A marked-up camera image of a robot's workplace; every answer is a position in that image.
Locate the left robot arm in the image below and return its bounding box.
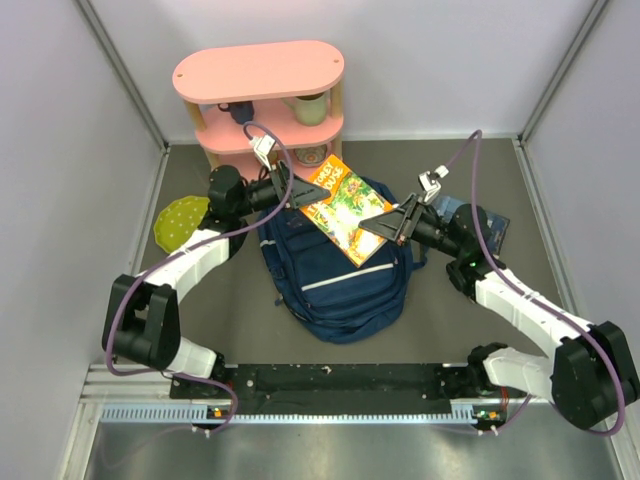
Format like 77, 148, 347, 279
102, 163, 330, 397

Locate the pink three-tier wooden shelf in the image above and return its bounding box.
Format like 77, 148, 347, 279
172, 40, 345, 180

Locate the green polka dot plate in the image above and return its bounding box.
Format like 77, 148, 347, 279
153, 195, 209, 254

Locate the blue Nineteen Eighty-Four book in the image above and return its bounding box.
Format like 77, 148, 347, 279
432, 195, 510, 258

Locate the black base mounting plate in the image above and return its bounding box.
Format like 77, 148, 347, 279
169, 362, 506, 404

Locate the aluminium frame rail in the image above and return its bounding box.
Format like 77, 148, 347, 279
59, 362, 640, 480

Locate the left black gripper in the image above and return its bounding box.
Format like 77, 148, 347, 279
235, 160, 330, 218

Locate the dark blue mug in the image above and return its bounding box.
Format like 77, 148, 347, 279
217, 101, 255, 125

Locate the patterned ceramic bowl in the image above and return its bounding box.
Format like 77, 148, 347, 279
294, 145, 328, 167

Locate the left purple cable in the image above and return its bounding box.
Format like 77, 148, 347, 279
107, 121, 294, 436

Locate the navy blue student backpack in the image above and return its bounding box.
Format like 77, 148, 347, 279
257, 174, 429, 345

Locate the pale green mug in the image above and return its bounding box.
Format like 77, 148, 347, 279
282, 93, 328, 127

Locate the orange treehouse paperback book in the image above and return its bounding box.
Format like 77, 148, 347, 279
301, 155, 393, 267

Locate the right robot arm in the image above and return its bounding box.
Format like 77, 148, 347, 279
360, 194, 639, 430

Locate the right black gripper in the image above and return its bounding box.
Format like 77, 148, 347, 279
360, 194, 463, 259

